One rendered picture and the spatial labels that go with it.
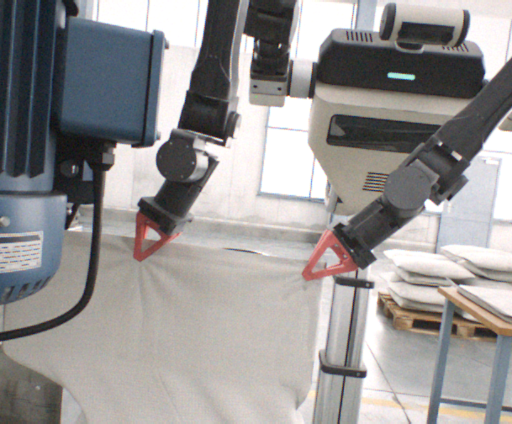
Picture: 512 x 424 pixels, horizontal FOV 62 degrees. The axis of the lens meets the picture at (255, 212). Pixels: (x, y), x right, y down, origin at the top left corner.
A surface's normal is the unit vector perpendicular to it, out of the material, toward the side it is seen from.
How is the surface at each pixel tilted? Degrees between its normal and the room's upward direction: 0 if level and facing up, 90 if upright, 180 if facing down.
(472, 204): 90
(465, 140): 94
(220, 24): 108
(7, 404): 90
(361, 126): 130
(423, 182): 76
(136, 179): 90
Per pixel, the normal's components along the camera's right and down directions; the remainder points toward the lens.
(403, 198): -0.24, -0.20
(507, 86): -0.48, 0.09
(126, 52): 0.36, 0.11
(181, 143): -0.15, 0.06
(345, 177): -0.11, 0.70
